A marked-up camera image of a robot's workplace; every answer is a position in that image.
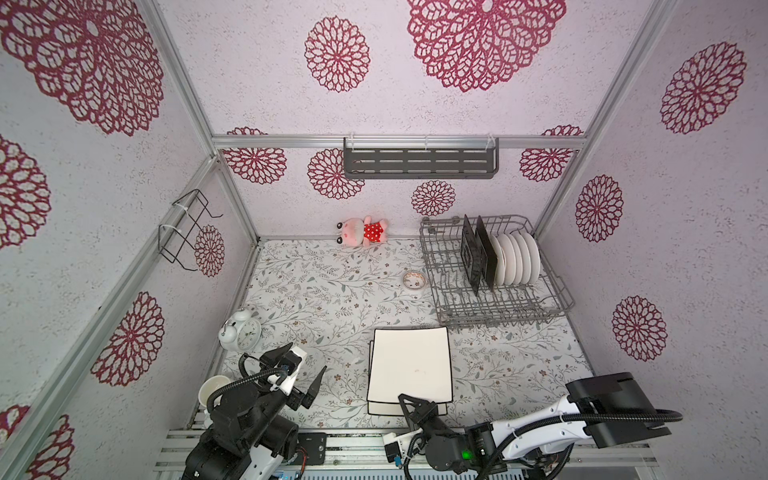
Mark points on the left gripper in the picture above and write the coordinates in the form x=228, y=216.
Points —
x=309, y=397

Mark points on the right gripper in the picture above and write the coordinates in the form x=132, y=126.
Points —
x=423, y=413

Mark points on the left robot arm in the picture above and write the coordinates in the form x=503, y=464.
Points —
x=248, y=438

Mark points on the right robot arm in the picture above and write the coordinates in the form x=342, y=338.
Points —
x=610, y=410

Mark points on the white alarm clock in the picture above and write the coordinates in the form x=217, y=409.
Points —
x=241, y=332

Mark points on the white cup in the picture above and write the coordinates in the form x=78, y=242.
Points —
x=208, y=388

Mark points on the tape roll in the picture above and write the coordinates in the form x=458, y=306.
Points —
x=414, y=280

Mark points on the pink plush toy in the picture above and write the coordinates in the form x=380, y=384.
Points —
x=356, y=232

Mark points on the front black square plate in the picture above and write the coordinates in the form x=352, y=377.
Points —
x=471, y=256

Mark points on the black square plate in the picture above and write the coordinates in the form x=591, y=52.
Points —
x=489, y=258
x=471, y=256

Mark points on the round white plate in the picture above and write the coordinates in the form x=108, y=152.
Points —
x=518, y=260
x=535, y=258
x=500, y=272
x=510, y=259
x=526, y=259

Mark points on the rear black square plate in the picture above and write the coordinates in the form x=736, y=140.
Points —
x=489, y=258

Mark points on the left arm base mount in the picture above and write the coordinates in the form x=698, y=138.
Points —
x=310, y=450

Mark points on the grey wire dish rack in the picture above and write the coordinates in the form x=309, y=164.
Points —
x=458, y=307

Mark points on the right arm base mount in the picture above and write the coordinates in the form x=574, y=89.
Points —
x=545, y=466

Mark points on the black wire wall rack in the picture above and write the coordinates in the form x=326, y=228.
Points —
x=176, y=240

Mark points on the grey wall shelf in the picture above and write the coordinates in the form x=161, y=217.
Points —
x=424, y=163

